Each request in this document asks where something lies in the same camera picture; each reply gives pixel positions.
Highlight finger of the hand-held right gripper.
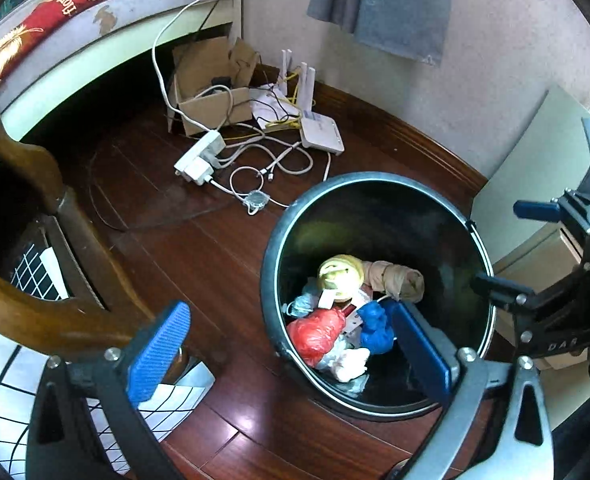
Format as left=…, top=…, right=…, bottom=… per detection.
left=471, top=269, right=589, bottom=314
left=514, top=187, right=590, bottom=235

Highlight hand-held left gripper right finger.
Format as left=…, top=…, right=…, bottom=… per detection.
left=390, top=302, right=556, bottom=480

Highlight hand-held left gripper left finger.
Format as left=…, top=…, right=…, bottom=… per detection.
left=25, top=301, right=193, bottom=480

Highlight blue cloth bundle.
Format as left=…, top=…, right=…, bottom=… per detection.
left=357, top=300, right=398, bottom=356

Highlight white tissue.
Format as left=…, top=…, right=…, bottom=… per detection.
left=317, top=345, right=371, bottom=386

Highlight beige cloth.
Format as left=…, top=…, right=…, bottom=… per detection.
left=362, top=260, right=426, bottom=303

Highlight red plastic bag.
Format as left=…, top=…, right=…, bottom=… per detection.
left=286, top=308, right=348, bottom=366

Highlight light blue cloth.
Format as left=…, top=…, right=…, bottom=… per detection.
left=282, top=280, right=326, bottom=318

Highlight black round trash bin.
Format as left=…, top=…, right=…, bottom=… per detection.
left=260, top=172, right=498, bottom=421

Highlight beige box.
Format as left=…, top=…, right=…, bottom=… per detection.
left=492, top=230, right=590, bottom=371

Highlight pale green board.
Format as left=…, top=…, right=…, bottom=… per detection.
left=470, top=85, right=590, bottom=266

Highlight white checked tablecloth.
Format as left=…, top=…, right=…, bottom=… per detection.
left=0, top=245, right=216, bottom=476

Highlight white power strip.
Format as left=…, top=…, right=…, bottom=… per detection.
left=173, top=129, right=226, bottom=186

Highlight white router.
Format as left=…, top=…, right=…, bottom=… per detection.
left=275, top=49, right=346, bottom=155

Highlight brown wooden chair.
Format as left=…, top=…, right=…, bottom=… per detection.
left=0, top=105, right=211, bottom=366

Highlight grey hanging towel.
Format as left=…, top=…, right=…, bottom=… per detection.
left=307, top=0, right=456, bottom=67

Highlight cardboard box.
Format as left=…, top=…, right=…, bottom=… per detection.
left=167, top=35, right=262, bottom=138

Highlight bed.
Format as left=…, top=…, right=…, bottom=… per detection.
left=0, top=0, right=243, bottom=141

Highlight red and yellow printed blanket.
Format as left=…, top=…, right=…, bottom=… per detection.
left=0, top=0, right=161, bottom=96

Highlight white charger cable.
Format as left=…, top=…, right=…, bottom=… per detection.
left=210, top=137, right=333, bottom=213

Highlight long white cable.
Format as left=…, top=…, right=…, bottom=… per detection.
left=152, top=0, right=233, bottom=136

